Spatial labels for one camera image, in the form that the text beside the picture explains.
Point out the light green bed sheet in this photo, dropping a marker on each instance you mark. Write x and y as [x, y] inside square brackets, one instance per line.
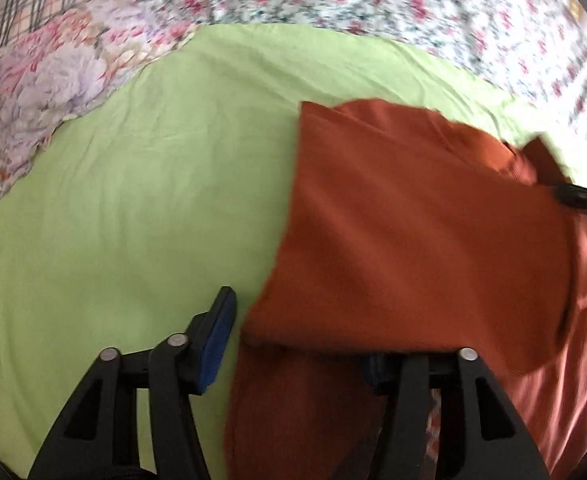
[123, 210]

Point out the orange knit sweater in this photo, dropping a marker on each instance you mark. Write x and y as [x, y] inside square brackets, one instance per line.
[413, 240]

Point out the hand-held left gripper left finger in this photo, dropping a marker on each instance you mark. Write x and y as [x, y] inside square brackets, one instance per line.
[217, 332]

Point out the purple floral pillow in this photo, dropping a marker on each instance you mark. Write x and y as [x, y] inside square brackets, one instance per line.
[63, 75]

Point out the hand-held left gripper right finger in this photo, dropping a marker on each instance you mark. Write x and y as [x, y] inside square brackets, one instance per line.
[373, 371]

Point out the white floral quilt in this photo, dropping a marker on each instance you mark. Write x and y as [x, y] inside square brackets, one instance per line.
[373, 0]

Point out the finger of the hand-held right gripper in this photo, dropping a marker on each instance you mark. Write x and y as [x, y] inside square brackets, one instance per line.
[581, 197]

